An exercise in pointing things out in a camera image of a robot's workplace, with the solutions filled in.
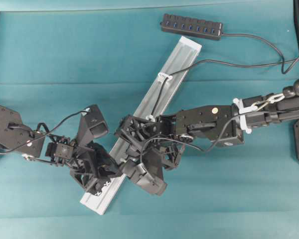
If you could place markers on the teal table cloth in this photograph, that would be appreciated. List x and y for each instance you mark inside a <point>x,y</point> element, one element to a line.
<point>53,64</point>

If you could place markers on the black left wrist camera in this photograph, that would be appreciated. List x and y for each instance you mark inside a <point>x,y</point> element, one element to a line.
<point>92,125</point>

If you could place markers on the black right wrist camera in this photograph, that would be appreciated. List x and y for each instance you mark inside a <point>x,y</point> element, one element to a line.
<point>148,175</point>

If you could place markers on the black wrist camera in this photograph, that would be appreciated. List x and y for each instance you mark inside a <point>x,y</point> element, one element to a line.
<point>148,175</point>
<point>92,125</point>

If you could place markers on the silver aluminium rail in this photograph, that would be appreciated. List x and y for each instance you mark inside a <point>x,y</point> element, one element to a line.
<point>155,102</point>

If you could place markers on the black USB hub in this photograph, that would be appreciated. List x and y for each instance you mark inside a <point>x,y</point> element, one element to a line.
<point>193,27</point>

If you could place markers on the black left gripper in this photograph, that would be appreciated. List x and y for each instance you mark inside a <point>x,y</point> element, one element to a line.
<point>91,166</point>

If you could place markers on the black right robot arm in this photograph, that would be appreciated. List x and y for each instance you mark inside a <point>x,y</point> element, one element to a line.
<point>225,125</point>

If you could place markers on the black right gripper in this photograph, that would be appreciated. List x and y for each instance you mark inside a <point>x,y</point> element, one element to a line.
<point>142,135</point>

